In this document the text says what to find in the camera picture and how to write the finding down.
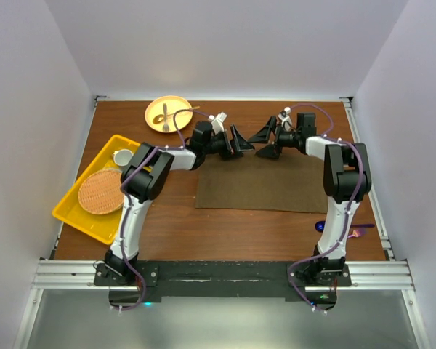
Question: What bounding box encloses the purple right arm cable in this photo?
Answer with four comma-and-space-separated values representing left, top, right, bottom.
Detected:
286, 103, 368, 313

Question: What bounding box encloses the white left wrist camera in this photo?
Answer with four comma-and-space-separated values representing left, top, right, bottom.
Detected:
208, 112, 227, 134

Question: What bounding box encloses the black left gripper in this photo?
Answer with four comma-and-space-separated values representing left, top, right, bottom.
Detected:
203, 124, 254, 161

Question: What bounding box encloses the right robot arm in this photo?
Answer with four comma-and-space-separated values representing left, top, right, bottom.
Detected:
248, 108, 371, 286

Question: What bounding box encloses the beige round plate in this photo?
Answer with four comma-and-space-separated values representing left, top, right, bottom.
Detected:
145, 95, 193, 133

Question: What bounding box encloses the iridescent purple fork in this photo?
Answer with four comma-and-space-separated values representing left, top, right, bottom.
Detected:
348, 228, 366, 238

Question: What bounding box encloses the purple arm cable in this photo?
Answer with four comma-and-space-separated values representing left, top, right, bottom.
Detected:
108, 108, 214, 312
286, 103, 368, 313

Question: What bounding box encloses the silver fork on plate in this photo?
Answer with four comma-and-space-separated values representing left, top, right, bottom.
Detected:
162, 103, 169, 132

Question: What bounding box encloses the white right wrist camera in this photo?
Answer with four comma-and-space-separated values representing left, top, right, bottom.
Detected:
277, 107, 292, 131

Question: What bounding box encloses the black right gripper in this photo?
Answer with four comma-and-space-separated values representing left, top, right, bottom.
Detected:
248, 117, 300, 160

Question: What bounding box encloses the gold spoon on plate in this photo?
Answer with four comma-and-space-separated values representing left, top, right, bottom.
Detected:
152, 106, 200, 124

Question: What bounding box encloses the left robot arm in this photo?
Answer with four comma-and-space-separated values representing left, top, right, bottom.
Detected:
104, 121, 254, 285

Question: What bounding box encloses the grey mug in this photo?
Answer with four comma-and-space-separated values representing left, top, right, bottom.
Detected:
112, 148, 134, 167

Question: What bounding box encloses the brown cloth napkin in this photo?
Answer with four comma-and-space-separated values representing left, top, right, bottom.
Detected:
195, 151, 328, 214

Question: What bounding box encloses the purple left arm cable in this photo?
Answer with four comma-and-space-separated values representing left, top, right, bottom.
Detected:
108, 108, 214, 312

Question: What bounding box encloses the iridescent blue spoon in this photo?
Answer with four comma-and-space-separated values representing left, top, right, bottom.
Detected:
315, 220, 325, 233

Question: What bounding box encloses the yellow plastic tray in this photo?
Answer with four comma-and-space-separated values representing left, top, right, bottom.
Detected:
52, 135, 140, 245

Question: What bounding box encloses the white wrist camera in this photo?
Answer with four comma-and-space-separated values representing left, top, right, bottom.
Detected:
277, 107, 292, 131
208, 112, 227, 134

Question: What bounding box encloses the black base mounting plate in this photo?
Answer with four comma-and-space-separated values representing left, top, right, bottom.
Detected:
94, 259, 352, 305

